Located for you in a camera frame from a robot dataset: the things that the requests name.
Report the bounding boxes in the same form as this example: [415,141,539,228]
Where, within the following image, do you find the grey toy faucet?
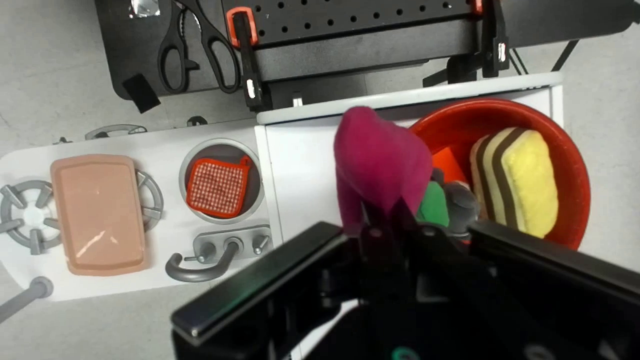
[164,224,274,283]

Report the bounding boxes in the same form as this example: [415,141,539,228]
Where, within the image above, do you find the magenta soft toy object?
[333,106,437,236]

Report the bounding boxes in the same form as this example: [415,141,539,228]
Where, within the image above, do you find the black scissors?
[157,0,245,95]

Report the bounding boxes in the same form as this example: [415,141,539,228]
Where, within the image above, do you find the green toy object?
[416,177,453,229]

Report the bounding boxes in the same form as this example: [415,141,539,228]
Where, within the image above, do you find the orange toy block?
[428,145,469,187]

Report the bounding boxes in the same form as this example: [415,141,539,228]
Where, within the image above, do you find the black velcro block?
[120,71,163,113]

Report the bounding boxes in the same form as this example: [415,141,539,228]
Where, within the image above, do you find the pink plastic tray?
[49,154,151,278]

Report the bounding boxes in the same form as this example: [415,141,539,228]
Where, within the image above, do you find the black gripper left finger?
[358,201,390,285]

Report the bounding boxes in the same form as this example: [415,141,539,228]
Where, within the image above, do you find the white toy kitchen counter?
[0,117,279,306]

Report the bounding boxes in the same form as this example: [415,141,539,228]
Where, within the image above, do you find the grey toy stove burner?
[136,167,167,232]
[0,177,65,256]

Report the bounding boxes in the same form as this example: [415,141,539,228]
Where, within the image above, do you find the round grey toy sink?
[179,138,267,225]

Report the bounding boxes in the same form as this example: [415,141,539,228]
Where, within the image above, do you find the silver foil square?
[128,0,164,20]

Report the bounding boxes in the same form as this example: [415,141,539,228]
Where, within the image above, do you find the grey toy knob handle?
[0,274,56,325]

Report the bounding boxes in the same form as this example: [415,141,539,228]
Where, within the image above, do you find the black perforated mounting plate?
[223,0,479,47]

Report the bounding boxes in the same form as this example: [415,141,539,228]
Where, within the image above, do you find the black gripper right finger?
[388,193,439,285]

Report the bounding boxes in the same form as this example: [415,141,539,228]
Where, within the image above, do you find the black clamp orange handle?
[224,5,269,111]
[469,0,512,77]

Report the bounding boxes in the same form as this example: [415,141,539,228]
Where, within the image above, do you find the orange mesh toy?
[185,154,257,220]

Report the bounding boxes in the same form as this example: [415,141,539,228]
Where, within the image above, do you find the red plastic bowl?
[406,97,595,252]

